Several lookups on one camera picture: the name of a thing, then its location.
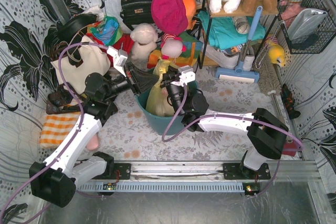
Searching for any black leather handbag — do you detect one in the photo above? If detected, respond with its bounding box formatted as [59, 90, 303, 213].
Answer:
[120, 0, 154, 31]

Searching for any rainbow striped cloth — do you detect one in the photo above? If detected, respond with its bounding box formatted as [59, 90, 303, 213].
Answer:
[147, 32, 203, 69]

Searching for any yellow trash bag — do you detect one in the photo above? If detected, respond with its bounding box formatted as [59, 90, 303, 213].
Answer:
[145, 59, 177, 116]

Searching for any pink white plush doll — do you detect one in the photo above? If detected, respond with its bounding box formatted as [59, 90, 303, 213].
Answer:
[161, 33, 186, 59]

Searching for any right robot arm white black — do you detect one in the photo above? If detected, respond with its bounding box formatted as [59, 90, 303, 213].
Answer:
[161, 66, 288, 179]

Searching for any colourful printed bag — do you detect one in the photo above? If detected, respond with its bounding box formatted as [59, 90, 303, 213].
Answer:
[87, 16, 123, 46]

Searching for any red cloth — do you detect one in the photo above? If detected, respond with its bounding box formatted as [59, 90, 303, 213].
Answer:
[93, 34, 134, 67]

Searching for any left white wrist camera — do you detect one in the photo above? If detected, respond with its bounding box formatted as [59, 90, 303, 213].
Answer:
[107, 46, 128, 76]

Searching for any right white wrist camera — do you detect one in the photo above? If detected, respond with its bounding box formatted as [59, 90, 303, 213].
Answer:
[173, 66, 195, 87]

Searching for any teal trash bin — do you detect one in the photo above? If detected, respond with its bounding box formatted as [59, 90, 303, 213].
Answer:
[136, 81, 197, 135]

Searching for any brown patterned strap bag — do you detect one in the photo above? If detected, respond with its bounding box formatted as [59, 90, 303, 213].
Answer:
[46, 84, 119, 119]

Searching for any pink rolled towel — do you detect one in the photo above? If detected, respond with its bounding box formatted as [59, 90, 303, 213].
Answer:
[86, 134, 99, 151]

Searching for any black hat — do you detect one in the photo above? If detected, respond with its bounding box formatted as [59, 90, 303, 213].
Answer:
[56, 14, 98, 42]

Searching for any yellow plush toy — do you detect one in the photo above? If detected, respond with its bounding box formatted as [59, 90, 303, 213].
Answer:
[266, 37, 286, 67]

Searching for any wooden black frame shelf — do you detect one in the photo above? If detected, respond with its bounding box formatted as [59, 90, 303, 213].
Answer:
[197, 0, 280, 69]

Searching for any magenta cloth bag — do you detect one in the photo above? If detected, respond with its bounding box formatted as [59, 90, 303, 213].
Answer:
[151, 0, 188, 36]

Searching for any cream plush lamb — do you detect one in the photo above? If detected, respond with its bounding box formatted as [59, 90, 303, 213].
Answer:
[130, 23, 159, 60]

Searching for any cream canvas tote bag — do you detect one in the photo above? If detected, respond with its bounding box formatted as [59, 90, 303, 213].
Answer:
[61, 46, 111, 94]

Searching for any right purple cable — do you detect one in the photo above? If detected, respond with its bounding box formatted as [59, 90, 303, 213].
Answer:
[161, 83, 305, 198]

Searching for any blue floor mop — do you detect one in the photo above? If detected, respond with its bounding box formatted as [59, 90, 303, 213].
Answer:
[215, 6, 263, 83]

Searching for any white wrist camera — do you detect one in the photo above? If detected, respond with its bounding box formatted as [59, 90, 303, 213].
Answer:
[107, 46, 128, 76]
[173, 66, 195, 87]

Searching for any metal base rail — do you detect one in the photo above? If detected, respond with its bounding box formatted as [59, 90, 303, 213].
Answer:
[60, 157, 321, 196]

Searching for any teal folded cloth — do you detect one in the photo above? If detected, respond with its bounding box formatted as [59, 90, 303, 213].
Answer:
[198, 11, 266, 50]

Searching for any purple cable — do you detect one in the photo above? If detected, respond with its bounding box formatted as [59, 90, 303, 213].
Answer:
[161, 83, 305, 198]
[0, 42, 110, 222]

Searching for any orange plush toy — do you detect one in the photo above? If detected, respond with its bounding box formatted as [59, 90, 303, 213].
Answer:
[182, 0, 197, 30]

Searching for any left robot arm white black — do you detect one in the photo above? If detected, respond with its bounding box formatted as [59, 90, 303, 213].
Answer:
[29, 62, 159, 207]

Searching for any white sneaker left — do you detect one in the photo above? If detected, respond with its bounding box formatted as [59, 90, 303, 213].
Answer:
[205, 46, 239, 69]

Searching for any crumpled paper trash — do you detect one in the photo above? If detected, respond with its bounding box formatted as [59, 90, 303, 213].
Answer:
[156, 88, 175, 117]

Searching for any grey patterned ball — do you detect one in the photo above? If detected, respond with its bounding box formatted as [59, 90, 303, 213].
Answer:
[233, 16, 250, 34]

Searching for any white sneaker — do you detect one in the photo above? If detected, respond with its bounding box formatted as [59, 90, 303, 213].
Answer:
[243, 46, 255, 71]
[205, 46, 239, 69]

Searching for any metal pole with handle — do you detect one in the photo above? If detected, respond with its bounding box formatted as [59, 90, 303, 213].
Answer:
[268, 90, 286, 124]

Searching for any black wire basket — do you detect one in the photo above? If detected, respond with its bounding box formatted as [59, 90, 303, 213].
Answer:
[277, 0, 335, 54]

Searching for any dark patterned cloth right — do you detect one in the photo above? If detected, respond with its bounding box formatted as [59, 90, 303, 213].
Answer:
[280, 83, 301, 120]

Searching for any white sneaker right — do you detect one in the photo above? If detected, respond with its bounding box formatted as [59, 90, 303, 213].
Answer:
[243, 46, 255, 71]

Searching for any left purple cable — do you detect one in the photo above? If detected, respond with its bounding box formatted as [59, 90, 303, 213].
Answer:
[0, 42, 110, 222]

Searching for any orange white checkered towel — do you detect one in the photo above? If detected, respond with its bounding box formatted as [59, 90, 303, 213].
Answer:
[39, 112, 80, 148]

